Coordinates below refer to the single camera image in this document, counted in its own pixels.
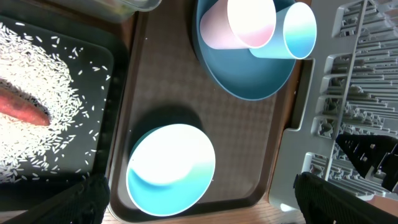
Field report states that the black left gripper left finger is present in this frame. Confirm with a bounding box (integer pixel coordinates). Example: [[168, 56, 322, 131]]
[[5, 174, 110, 224]]

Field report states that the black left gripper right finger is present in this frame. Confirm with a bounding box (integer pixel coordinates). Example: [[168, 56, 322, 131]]
[[294, 172, 397, 224]]

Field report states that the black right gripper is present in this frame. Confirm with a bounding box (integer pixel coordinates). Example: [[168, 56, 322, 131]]
[[336, 134, 397, 192]]

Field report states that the light blue bowl of rice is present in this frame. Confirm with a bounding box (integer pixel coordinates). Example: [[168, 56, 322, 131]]
[[126, 124, 216, 217]]

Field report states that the orange carrot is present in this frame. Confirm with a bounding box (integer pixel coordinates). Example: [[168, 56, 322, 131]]
[[1, 88, 50, 126]]

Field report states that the light blue cup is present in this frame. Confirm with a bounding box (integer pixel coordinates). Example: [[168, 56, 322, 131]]
[[249, 2, 317, 60]]

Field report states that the dark blue plate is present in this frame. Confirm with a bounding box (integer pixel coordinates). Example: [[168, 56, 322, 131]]
[[192, 0, 296, 101]]

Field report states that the pink cup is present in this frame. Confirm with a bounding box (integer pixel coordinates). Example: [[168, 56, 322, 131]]
[[199, 0, 276, 50]]

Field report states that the grey dishwasher rack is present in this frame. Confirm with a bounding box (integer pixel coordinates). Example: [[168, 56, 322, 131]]
[[269, 0, 397, 210]]

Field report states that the pile of white rice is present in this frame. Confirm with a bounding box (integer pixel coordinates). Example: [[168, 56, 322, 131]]
[[0, 21, 112, 184]]

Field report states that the black plastic bin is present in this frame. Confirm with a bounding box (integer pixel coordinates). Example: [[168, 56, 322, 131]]
[[1, 6, 129, 212]]

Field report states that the brown serving tray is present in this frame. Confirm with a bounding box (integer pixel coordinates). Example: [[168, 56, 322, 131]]
[[108, 1, 303, 223]]

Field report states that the clear plastic bin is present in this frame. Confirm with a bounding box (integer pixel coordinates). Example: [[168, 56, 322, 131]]
[[52, 0, 162, 23]]

